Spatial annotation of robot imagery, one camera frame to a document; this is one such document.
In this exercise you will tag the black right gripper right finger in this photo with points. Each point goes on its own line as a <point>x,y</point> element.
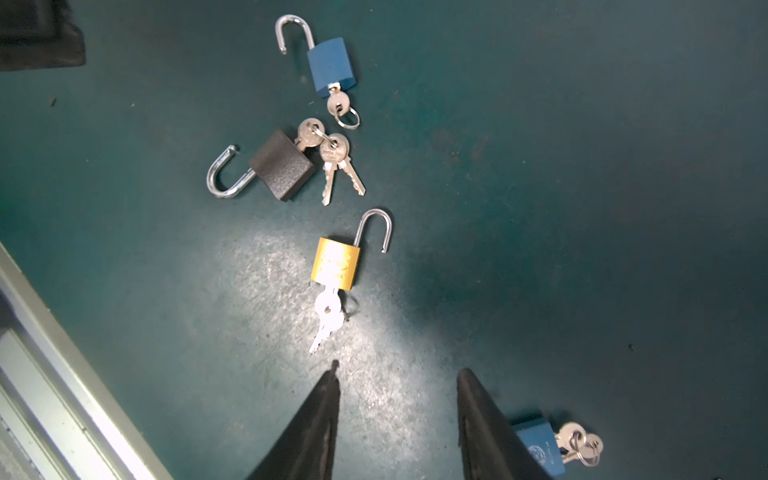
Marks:
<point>490,447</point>

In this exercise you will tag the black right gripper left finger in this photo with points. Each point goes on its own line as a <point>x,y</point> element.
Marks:
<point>306,448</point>

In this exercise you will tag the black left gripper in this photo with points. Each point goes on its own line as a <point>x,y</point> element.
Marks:
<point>39,34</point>

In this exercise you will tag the blue padlock with keys right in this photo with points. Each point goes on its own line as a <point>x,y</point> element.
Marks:
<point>553,450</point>

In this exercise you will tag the brass padlock with keys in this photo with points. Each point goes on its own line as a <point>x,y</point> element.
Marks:
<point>334,268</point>

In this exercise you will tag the small blue padlock left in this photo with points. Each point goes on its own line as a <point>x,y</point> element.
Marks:
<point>331,70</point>

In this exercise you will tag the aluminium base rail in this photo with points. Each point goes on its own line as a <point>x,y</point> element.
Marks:
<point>58,419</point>

